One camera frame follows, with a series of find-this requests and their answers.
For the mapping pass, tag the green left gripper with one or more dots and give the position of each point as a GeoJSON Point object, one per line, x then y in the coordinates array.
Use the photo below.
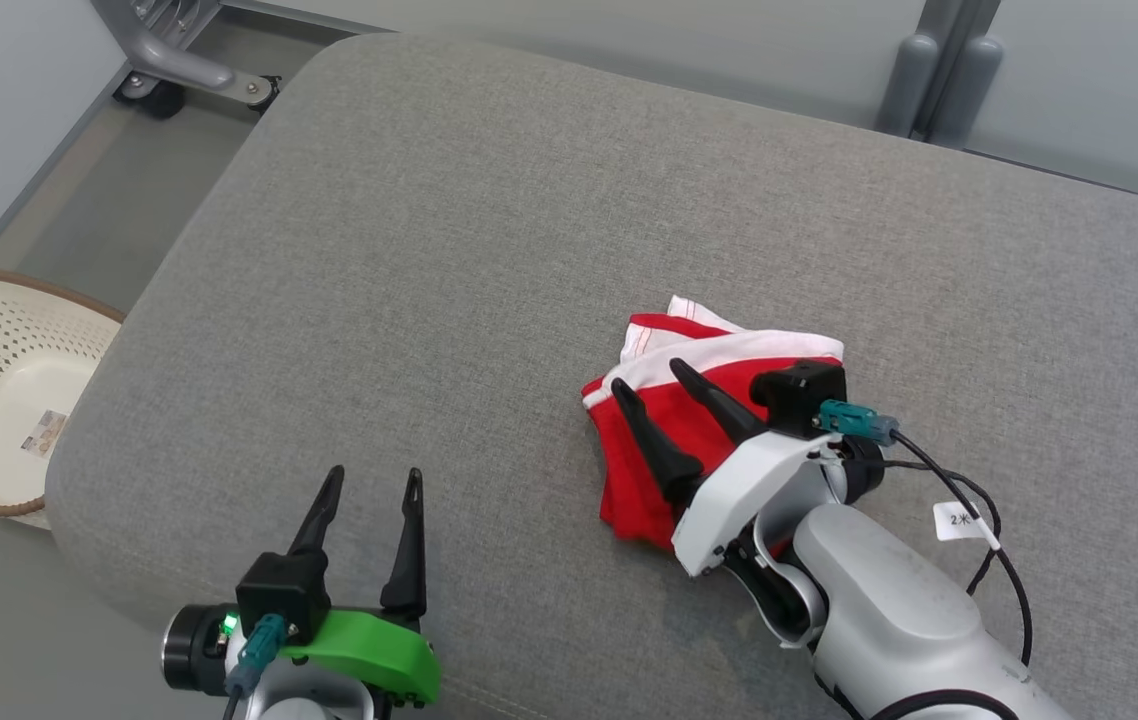
{"type": "Point", "coordinates": [379, 650]}

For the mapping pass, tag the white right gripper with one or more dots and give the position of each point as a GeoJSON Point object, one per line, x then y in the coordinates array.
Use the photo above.
{"type": "Point", "coordinates": [749, 495]}

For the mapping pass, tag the red shorts with white trim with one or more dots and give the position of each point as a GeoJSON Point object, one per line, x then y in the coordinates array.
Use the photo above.
{"type": "Point", "coordinates": [649, 400]}

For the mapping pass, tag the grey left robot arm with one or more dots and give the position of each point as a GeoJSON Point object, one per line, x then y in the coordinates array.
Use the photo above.
{"type": "Point", "coordinates": [194, 650]}

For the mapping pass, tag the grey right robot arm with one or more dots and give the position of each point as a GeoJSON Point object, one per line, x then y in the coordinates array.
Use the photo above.
{"type": "Point", "coordinates": [889, 620]}

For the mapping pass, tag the grey fabric sofa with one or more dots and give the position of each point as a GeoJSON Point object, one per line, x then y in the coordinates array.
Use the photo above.
{"type": "Point", "coordinates": [429, 250]}

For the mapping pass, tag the paper sticker in basket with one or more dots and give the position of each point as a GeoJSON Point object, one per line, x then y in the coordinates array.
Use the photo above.
{"type": "Point", "coordinates": [43, 434]}

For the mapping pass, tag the grey metal stand with caster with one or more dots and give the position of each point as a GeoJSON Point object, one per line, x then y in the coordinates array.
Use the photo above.
{"type": "Point", "coordinates": [169, 60]}

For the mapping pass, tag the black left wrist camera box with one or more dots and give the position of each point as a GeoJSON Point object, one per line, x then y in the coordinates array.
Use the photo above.
{"type": "Point", "coordinates": [281, 595]}

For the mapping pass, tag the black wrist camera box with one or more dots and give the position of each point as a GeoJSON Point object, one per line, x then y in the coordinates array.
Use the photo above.
{"type": "Point", "coordinates": [281, 595]}
{"type": "Point", "coordinates": [799, 398]}

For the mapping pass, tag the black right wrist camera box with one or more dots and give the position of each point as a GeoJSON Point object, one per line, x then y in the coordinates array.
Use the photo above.
{"type": "Point", "coordinates": [799, 398]}

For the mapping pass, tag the grey rounded partition post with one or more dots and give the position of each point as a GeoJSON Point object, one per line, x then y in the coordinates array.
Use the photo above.
{"type": "Point", "coordinates": [907, 85]}
{"type": "Point", "coordinates": [969, 95]}

